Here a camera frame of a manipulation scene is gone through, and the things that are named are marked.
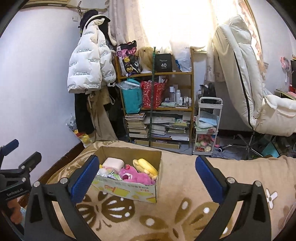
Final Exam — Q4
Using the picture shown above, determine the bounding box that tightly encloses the white rolling cart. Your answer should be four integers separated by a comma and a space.
192, 97, 223, 156

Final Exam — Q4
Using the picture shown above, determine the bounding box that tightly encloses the pink pig cube plush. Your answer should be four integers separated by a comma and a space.
102, 157, 125, 173

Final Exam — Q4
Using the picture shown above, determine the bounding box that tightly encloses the teal bag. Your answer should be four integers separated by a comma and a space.
116, 78, 143, 114

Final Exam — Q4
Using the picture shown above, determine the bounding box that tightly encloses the pink desk fan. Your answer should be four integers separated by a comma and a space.
280, 57, 292, 84

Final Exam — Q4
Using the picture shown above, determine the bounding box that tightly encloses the beige trench coat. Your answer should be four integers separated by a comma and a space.
87, 87, 118, 142

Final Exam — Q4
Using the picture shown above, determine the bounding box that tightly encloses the pile of papers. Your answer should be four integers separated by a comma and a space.
144, 111, 191, 142

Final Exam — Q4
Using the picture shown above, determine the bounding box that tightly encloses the white puffer jacket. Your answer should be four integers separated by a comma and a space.
67, 15, 117, 94

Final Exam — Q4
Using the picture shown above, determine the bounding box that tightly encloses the red gift bag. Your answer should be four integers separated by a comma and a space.
140, 81, 166, 109

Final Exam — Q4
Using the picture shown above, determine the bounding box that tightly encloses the green tissue pack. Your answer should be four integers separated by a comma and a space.
107, 172, 122, 181

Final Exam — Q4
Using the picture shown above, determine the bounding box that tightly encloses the black box with 40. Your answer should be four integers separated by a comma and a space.
154, 53, 172, 72

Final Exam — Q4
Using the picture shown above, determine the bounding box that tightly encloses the cardboard box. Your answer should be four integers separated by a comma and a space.
92, 147, 162, 203

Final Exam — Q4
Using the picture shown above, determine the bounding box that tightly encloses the stack of books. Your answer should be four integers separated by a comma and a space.
125, 113, 149, 138

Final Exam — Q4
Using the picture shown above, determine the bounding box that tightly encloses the wooden shelf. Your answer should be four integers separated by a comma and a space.
115, 53, 194, 144

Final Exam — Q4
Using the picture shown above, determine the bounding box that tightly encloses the black pink tote bag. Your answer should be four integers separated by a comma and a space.
116, 40, 140, 77

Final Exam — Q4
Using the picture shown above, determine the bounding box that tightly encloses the person's hand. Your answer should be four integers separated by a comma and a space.
7, 199, 23, 225

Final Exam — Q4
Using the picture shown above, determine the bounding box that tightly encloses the white fluffy plush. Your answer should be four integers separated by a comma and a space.
97, 164, 110, 177

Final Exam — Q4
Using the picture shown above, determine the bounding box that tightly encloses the green pole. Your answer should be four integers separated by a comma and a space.
149, 47, 156, 147

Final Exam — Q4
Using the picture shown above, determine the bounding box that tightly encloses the beige patterned blanket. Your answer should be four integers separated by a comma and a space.
45, 139, 296, 241

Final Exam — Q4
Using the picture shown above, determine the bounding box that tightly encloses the pink bear plush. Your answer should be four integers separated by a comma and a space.
119, 164, 155, 185

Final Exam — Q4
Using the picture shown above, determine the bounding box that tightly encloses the yellow dog plush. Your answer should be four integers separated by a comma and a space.
132, 158, 159, 180

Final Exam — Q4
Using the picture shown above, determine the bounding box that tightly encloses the blonde wig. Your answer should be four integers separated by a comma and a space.
136, 47, 154, 73

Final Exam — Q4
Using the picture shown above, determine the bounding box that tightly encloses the plastic bag of toys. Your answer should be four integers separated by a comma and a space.
66, 114, 93, 148

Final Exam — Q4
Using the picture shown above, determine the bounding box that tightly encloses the cream gaming chair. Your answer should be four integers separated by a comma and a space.
212, 15, 295, 137

